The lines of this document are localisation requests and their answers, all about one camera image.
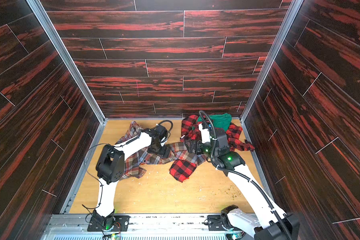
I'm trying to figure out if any brown multicolour plaid shirt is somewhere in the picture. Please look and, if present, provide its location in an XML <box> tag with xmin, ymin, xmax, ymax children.
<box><xmin>115</xmin><ymin>120</ymin><xmax>209</xmax><ymax>180</ymax></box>

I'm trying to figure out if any red black plaid shirt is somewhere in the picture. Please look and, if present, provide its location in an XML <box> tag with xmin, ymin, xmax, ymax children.
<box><xmin>169</xmin><ymin>114</ymin><xmax>255</xmax><ymax>183</ymax></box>

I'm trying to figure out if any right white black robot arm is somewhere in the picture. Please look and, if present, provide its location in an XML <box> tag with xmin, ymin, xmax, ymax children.
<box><xmin>189</xmin><ymin>123</ymin><xmax>300</xmax><ymax>240</ymax></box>

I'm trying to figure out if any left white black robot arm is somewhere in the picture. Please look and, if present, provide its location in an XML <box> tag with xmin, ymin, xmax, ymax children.
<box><xmin>92</xmin><ymin>123</ymin><xmax>171</xmax><ymax>231</ymax></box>

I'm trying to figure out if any green cloth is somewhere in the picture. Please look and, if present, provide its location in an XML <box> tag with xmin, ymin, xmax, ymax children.
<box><xmin>194</xmin><ymin>113</ymin><xmax>232</xmax><ymax>132</ymax></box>

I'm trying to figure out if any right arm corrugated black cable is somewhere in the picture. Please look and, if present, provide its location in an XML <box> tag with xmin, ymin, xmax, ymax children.
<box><xmin>198</xmin><ymin>110</ymin><xmax>293</xmax><ymax>240</ymax></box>

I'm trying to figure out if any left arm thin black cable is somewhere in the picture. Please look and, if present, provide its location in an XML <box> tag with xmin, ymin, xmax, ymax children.
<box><xmin>81</xmin><ymin>142</ymin><xmax>109</xmax><ymax>217</ymax></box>

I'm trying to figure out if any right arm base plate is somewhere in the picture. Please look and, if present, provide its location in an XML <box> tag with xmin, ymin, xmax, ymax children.
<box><xmin>204</xmin><ymin>215</ymin><xmax>233</xmax><ymax>231</ymax></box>

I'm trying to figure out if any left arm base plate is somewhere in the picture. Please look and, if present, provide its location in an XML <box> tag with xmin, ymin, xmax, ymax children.
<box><xmin>87</xmin><ymin>215</ymin><xmax>131</xmax><ymax>233</ymax></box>

